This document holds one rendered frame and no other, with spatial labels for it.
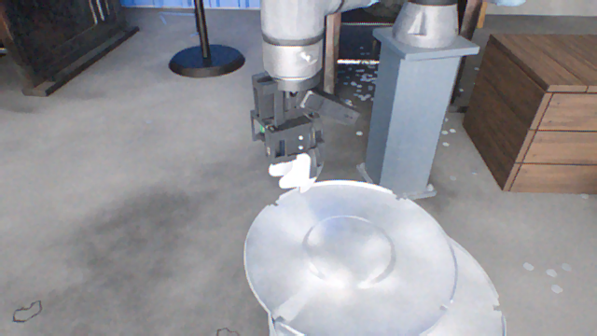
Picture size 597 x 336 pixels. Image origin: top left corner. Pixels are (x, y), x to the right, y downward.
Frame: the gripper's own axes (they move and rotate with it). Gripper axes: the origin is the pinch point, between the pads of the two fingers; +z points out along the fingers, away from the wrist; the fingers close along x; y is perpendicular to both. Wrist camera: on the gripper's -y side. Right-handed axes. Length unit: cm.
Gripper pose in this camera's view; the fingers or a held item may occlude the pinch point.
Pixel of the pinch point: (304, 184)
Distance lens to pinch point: 61.6
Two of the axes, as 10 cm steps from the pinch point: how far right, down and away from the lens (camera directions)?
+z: 0.0, 8.0, 6.1
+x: 4.8, 5.3, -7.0
